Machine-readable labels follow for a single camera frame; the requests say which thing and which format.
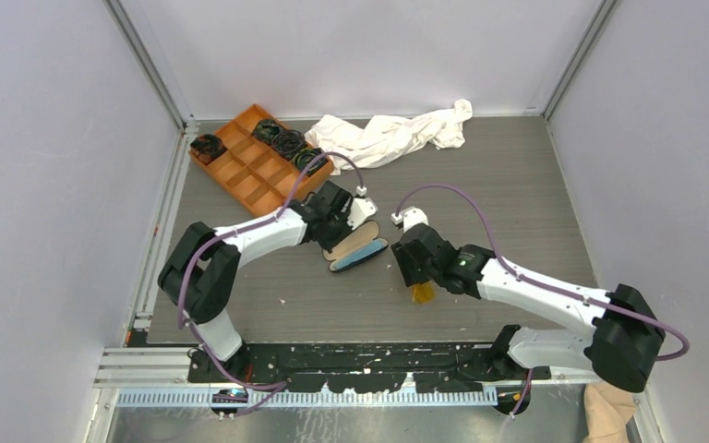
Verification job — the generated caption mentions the beige cloth bottom right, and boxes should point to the beige cloth bottom right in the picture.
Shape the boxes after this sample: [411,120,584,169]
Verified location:
[583,381,636,443]

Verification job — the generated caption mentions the white crumpled cloth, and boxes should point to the white crumpled cloth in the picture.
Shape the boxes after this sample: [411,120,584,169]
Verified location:
[305,99,473,169]

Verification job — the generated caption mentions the black coiled item top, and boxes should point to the black coiled item top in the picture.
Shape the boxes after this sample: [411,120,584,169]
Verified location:
[251,118,285,146]

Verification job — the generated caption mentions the black coiled item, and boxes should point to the black coiled item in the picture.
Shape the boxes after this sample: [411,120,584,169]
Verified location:
[251,118,285,146]
[270,129,307,161]
[291,148,328,176]
[190,134,227,165]

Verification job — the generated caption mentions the black coiled item middle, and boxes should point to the black coiled item middle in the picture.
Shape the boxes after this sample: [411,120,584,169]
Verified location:
[270,129,307,161]

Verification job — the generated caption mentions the orange sunglasses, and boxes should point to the orange sunglasses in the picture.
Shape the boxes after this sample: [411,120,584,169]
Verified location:
[410,281,436,305]

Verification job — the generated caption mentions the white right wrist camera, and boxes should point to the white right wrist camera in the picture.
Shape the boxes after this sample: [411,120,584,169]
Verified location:
[391,206,428,233]

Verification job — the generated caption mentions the black glasses case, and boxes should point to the black glasses case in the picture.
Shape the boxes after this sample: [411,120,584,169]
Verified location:
[323,221,384,272]

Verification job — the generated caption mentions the orange compartment tray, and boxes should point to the orange compartment tray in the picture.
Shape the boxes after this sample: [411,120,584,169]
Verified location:
[189,104,301,216]

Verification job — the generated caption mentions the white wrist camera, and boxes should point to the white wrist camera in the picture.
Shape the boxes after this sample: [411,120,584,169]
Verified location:
[391,206,428,233]
[347,186,378,230]

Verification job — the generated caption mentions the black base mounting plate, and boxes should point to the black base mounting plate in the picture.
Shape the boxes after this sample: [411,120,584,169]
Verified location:
[186,342,529,394]

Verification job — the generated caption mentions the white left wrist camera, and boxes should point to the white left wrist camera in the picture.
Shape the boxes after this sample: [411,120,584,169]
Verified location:
[347,186,378,230]

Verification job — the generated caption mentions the aluminium frame rail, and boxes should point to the aluminium frame rail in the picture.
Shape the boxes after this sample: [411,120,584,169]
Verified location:
[94,119,199,389]

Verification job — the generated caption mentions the blue cleaning cloth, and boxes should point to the blue cleaning cloth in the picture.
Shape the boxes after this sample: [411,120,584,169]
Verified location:
[330,238,389,272]

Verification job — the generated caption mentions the black coiled item far left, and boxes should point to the black coiled item far left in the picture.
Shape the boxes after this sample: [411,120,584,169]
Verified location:
[190,134,227,165]

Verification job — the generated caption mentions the black coiled item right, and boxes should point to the black coiled item right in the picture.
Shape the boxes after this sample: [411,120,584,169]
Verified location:
[291,148,328,176]

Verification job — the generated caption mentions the white slotted cable duct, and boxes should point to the white slotted cable duct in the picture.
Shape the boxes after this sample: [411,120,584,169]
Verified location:
[115,387,498,409]

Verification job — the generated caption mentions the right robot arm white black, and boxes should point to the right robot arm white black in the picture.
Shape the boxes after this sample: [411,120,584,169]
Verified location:
[391,223,666,393]

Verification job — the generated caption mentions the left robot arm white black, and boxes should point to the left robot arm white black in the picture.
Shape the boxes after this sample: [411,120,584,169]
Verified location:
[157,181,355,382]

